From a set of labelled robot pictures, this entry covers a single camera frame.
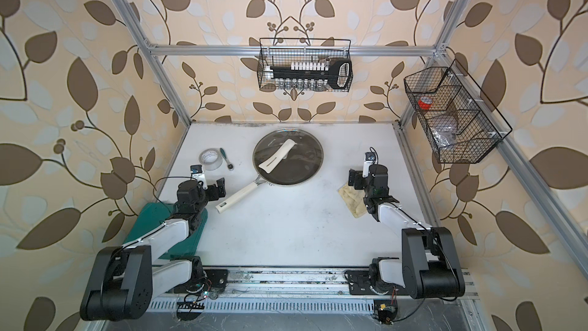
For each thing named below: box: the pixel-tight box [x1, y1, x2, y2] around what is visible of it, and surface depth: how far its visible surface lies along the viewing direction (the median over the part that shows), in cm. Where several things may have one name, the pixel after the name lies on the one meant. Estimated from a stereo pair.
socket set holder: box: [264, 57, 353, 91], surface depth 86 cm
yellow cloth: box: [337, 183, 369, 219], surface depth 93 cm
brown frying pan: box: [215, 163, 294, 214], surface depth 90 cm
